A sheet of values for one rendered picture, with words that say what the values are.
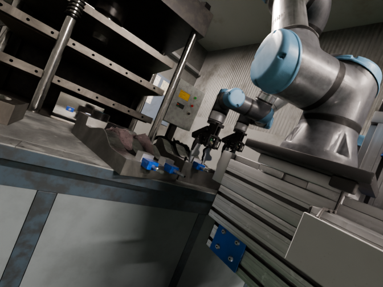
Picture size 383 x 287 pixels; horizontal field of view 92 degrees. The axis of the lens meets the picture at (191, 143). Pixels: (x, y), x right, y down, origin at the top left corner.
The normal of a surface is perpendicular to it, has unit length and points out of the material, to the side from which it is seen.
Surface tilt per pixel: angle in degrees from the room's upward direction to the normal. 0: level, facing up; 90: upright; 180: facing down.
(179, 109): 90
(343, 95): 115
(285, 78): 137
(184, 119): 90
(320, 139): 73
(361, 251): 90
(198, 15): 90
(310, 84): 124
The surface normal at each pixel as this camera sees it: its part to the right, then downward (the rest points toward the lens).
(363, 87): 0.14, 0.02
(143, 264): 0.51, 0.22
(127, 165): 0.71, 0.30
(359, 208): -0.69, -0.29
